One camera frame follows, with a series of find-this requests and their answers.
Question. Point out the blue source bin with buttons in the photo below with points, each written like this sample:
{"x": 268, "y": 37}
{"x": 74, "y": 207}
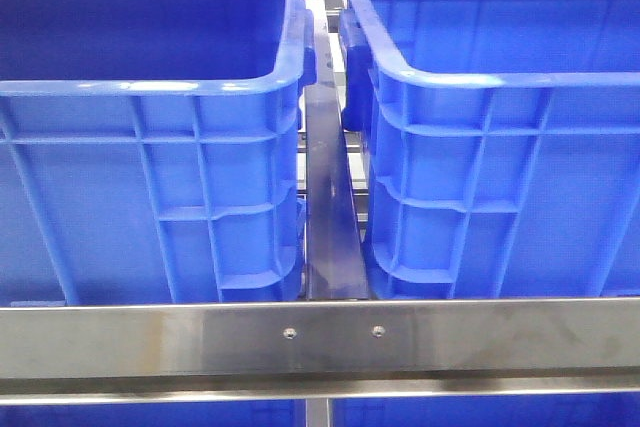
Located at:
{"x": 149, "y": 150}

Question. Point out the blue destination bin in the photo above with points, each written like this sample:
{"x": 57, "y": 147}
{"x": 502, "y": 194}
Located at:
{"x": 503, "y": 143}

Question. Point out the steel centre divider bar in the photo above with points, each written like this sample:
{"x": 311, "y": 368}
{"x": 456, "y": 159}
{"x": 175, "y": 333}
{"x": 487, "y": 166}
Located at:
{"x": 335, "y": 265}

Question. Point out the lower blue bin left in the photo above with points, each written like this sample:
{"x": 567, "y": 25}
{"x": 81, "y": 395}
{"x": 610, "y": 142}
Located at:
{"x": 233, "y": 413}

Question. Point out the lower blue bin right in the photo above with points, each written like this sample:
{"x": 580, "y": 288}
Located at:
{"x": 602, "y": 409}

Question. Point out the steel front rail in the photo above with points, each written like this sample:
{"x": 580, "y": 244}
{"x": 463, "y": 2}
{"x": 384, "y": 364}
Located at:
{"x": 334, "y": 349}

